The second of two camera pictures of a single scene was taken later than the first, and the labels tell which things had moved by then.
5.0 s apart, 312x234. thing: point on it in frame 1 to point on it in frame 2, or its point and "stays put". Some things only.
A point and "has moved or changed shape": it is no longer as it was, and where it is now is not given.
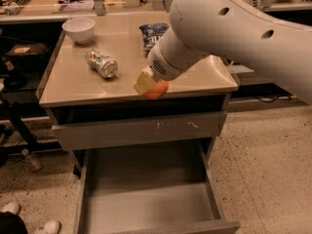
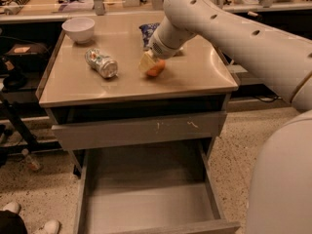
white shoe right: x=51 y=226 stays put
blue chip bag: x=151 y=32 stays put
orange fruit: x=158 y=91 has moved or changed shape
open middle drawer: x=165 y=188 stays put
